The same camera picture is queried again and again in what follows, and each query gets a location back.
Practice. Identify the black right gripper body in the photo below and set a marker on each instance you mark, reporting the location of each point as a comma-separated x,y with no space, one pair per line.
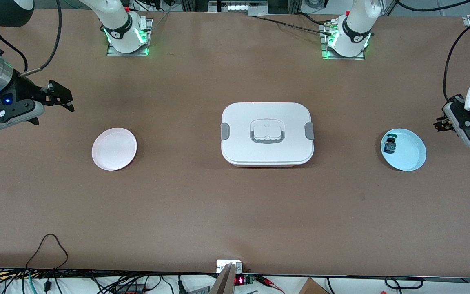
22,88

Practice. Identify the red digit display board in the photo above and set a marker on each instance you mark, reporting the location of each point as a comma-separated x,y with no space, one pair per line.
241,280

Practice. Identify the pink round plate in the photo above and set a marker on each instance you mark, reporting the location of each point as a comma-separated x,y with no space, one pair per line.
114,149

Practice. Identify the aluminium profile bar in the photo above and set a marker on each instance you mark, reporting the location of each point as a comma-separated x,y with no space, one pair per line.
225,281

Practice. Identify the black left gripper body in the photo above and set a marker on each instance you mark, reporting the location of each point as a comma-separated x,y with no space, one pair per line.
453,113

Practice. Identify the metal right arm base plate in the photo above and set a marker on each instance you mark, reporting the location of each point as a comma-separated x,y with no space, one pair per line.
112,52

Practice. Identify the light blue round plate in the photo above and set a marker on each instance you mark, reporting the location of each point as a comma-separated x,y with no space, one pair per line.
410,155

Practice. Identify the brown cardboard box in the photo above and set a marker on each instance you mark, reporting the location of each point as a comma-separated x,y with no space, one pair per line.
312,288

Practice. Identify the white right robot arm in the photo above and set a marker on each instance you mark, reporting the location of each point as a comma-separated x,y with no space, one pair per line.
116,20

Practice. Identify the white lunch box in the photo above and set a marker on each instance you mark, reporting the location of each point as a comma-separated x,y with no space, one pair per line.
239,143

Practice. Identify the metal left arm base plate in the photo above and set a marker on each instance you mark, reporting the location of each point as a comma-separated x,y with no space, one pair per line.
341,58

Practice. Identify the small white device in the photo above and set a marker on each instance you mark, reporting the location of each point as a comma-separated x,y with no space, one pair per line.
222,264

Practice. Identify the grey power adapter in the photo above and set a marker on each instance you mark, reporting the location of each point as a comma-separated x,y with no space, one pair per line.
198,290

